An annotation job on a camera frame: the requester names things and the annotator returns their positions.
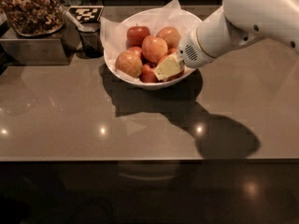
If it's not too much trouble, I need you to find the small red apple right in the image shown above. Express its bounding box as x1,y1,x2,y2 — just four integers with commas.
167,48,178,55

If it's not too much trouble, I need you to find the small red apple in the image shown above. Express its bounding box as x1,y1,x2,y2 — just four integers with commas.
129,46,143,59
167,48,178,55

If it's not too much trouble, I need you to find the yellow-red apple front left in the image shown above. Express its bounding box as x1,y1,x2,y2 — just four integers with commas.
115,50,143,78

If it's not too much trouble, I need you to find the glass jar of nuts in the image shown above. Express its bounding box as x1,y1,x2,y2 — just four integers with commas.
0,0,64,37

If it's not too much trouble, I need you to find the black white marker tag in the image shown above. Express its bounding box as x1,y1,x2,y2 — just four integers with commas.
68,6,104,23

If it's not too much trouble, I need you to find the red apple back left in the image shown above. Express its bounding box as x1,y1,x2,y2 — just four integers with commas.
126,25,150,46

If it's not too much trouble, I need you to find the metal box stand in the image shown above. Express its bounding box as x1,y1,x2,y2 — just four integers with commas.
0,21,80,66

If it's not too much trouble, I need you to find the dark glass cup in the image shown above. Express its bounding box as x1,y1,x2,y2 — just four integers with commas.
79,31,103,58

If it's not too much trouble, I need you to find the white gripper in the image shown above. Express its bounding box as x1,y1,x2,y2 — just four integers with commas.
152,26,217,82

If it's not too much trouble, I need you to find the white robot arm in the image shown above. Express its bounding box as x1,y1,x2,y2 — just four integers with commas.
154,0,299,80

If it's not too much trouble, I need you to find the red apple bottom centre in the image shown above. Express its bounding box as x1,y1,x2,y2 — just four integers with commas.
140,64,158,83

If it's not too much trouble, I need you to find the white paper bowl liner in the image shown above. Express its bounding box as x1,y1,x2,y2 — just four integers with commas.
99,0,204,79

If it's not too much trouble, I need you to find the red-yellow apple back right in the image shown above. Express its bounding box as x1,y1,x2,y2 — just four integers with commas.
156,26,181,49

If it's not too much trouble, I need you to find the small red apple middle left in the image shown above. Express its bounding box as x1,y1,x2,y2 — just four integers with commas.
129,46,143,59

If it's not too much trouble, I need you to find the large centre top apple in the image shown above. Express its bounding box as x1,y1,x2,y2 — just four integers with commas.
142,35,168,63

